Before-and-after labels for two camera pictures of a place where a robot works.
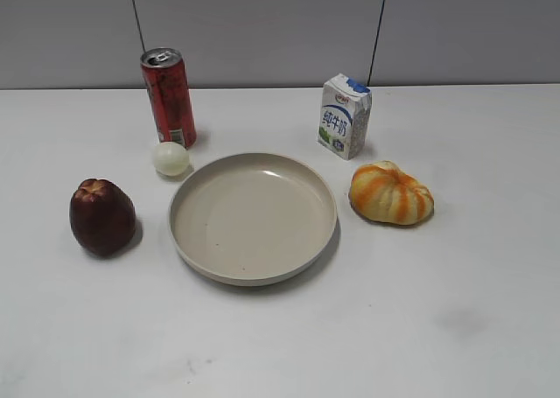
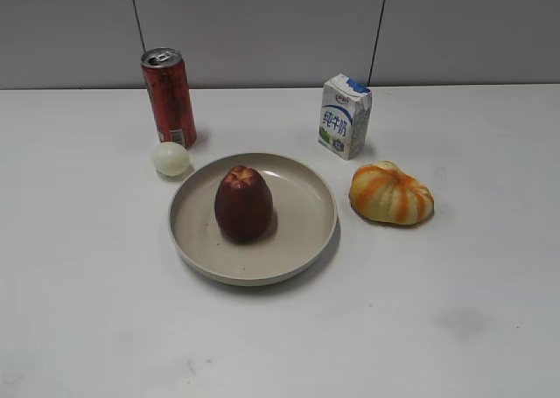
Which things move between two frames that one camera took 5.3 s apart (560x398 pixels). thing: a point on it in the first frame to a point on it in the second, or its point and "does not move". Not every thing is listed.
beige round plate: (253, 219) does not move
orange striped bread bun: (380, 192) does not move
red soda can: (164, 72) does not move
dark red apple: (102, 217) to (244, 205)
